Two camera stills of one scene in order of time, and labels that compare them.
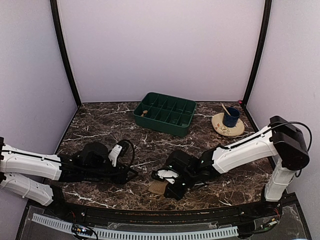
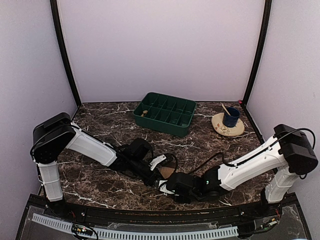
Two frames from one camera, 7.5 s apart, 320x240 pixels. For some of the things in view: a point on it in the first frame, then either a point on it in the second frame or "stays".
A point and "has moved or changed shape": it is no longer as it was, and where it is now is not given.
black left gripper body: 119,178 → 134,169
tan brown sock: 158,186 has moved or changed shape
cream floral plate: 218,126 stays
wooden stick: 224,107 stays
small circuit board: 81,230 stays
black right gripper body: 189,180 → 195,197
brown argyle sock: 144,111 stays
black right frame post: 256,68 stays
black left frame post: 64,51 stays
